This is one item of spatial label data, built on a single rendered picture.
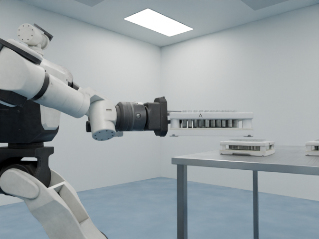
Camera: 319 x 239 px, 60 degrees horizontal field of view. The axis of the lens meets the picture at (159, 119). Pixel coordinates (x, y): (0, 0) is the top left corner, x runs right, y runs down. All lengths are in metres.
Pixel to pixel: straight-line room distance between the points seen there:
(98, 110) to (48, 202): 0.39
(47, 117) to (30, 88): 0.39
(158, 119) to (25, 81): 0.39
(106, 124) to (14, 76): 0.25
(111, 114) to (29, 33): 0.47
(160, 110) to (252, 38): 4.45
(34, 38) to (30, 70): 0.46
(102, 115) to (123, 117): 0.06
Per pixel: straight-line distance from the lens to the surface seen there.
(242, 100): 5.07
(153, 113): 0.83
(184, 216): 1.45
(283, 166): 1.22
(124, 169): 5.47
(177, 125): 0.83
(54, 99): 0.67
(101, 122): 0.76
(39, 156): 1.05
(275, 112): 4.83
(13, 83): 0.64
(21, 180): 1.03
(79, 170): 4.90
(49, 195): 1.01
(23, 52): 0.65
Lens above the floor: 1.02
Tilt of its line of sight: 2 degrees up
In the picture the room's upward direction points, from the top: straight up
